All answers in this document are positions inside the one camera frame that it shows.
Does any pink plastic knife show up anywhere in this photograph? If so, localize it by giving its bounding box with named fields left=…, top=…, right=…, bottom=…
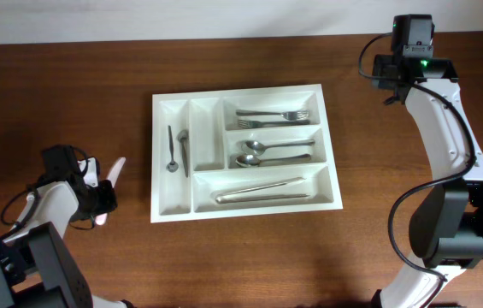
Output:
left=95, top=157, right=126, bottom=226

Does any small thin steel teaspoon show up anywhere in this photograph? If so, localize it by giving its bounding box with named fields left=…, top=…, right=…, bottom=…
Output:
left=166, top=125, right=179, bottom=173

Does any steel teaspoon patterned handle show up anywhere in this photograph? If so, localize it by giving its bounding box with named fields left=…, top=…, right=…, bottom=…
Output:
left=177, top=129, right=189, bottom=178

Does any steel fork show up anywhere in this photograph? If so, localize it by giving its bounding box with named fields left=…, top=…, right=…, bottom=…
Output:
left=232, top=119, right=310, bottom=129
left=235, top=110, right=309, bottom=121

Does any large steel tablespoon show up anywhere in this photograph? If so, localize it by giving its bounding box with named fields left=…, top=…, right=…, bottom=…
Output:
left=241, top=139, right=315, bottom=156

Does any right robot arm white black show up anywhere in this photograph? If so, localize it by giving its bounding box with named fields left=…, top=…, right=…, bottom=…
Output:
left=369, top=15, right=483, bottom=307

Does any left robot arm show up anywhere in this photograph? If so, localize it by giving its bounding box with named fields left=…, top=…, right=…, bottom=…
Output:
left=0, top=145, right=131, bottom=308

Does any white plastic cutlery tray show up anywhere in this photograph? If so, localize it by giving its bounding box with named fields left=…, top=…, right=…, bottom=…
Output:
left=150, top=85, right=343, bottom=222

